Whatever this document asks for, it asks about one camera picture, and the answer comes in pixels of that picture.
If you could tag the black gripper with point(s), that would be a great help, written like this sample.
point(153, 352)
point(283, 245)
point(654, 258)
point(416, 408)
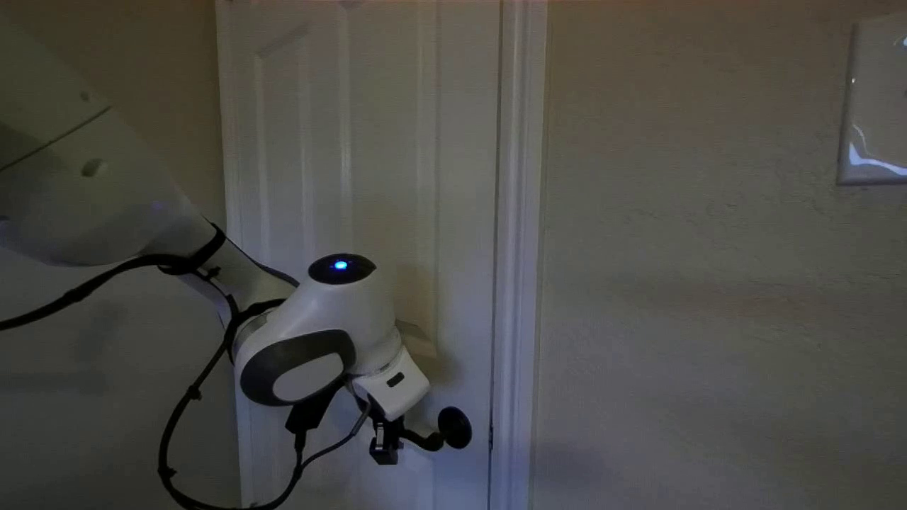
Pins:
point(385, 427)

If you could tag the white panel door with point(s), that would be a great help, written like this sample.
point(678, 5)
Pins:
point(415, 143)

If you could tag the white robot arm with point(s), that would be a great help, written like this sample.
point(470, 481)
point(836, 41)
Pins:
point(86, 189)

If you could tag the black door latch plate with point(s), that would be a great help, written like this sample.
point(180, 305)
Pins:
point(490, 435)

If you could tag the white door frame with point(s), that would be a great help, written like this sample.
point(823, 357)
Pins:
point(517, 235)

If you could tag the white wall switch plate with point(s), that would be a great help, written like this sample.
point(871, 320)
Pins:
point(877, 102)

